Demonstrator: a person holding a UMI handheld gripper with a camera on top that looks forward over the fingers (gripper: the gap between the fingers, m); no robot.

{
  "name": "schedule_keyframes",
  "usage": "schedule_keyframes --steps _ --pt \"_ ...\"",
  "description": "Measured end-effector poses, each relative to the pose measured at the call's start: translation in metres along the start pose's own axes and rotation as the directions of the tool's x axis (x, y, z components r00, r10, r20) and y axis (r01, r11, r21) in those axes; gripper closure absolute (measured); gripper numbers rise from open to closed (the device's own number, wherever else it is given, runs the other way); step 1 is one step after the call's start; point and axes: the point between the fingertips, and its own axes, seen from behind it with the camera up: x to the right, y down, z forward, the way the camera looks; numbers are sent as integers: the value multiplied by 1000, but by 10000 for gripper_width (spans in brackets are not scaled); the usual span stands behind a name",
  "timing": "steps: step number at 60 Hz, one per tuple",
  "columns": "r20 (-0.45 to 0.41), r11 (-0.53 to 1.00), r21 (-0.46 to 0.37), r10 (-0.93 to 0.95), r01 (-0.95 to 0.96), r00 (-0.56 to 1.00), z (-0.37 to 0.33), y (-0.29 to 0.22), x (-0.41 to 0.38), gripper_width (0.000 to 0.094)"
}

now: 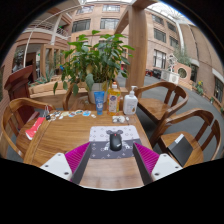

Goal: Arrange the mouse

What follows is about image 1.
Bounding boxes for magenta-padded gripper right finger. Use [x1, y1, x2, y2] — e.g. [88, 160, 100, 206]
[132, 142, 184, 186]

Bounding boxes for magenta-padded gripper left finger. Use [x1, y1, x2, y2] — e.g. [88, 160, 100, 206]
[39, 141, 93, 185]

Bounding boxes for black computer mouse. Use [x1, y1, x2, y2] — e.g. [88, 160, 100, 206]
[109, 132, 123, 152]

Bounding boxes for grey white printed mouse pad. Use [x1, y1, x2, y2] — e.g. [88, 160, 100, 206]
[88, 124, 143, 160]

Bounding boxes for black notebook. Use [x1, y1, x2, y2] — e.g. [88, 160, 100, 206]
[166, 133, 194, 168]

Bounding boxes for small clear plastic packet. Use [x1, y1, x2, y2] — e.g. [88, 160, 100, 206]
[112, 115, 127, 124]

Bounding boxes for red paper bag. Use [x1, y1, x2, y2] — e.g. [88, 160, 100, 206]
[24, 104, 51, 141]

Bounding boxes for white pump bottle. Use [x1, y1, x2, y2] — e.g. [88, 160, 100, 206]
[122, 85, 139, 116]

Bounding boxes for blue squeeze tube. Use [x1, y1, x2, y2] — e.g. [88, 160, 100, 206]
[93, 90, 106, 116]

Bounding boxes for orange dish soap bottle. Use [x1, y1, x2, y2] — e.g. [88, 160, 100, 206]
[106, 81, 122, 117]

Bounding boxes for wooden planter with spiky plants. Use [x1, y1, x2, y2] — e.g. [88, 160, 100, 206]
[29, 71, 68, 96]

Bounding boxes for yellow flowering plant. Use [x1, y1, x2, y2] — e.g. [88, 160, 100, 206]
[194, 80, 205, 97]

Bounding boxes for dark red wooden lectern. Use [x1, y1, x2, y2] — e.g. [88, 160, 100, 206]
[3, 64, 34, 126]

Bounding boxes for green plant in white pot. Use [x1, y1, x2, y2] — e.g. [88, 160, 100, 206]
[52, 29, 136, 104]

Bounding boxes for white sculpture on pedestal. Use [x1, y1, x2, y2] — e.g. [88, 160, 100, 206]
[160, 53, 181, 84]

